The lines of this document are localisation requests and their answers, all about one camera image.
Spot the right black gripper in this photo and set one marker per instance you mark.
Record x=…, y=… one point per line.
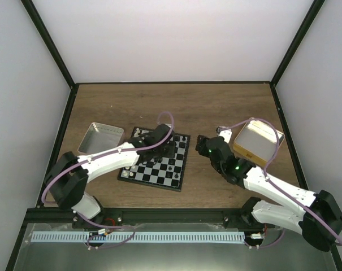
x=201, y=147

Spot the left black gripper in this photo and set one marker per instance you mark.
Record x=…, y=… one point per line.
x=165, y=149

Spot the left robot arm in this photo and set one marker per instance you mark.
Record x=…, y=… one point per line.
x=68, y=178

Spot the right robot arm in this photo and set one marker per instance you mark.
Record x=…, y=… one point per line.
x=315, y=216

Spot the black white chessboard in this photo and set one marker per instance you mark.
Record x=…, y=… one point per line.
x=155, y=173

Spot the gold square tin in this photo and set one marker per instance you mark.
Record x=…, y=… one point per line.
x=256, y=142

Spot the pink square tin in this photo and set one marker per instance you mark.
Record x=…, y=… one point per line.
x=100, y=137

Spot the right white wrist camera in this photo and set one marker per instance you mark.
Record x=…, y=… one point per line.
x=225, y=133

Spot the light blue slotted cable duct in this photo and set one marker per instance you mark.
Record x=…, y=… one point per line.
x=227, y=237

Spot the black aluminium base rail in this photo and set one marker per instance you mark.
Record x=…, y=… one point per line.
x=131, y=217

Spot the black frame post right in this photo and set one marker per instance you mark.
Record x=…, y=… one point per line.
x=304, y=27

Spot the black frame post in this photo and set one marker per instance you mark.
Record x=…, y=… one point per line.
x=48, y=41
x=304, y=27

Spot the black frame post left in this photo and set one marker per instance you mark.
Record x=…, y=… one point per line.
x=48, y=41

